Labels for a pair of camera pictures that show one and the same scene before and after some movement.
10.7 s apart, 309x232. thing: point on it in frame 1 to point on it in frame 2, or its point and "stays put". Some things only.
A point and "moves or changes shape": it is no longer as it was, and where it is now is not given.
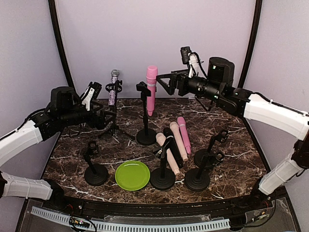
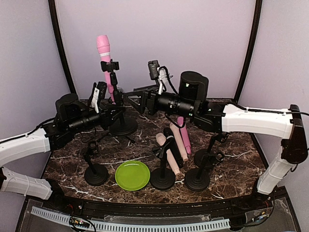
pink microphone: x=182 y=123 stays put
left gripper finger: x=100 y=108 to x=113 y=107
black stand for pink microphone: x=95 y=174 stays put
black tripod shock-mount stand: x=115 y=87 to x=110 y=134
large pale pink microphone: x=161 y=139 stays put
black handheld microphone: x=167 y=132 stays put
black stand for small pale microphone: x=205 y=158 stays put
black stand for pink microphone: x=147 y=137 to x=122 y=126
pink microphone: x=152 y=71 moves or changes shape
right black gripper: x=182 y=78 to x=152 y=92
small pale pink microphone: x=175 y=130 stays put
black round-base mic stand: x=162 y=178 stays put
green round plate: x=132 y=175 stays put
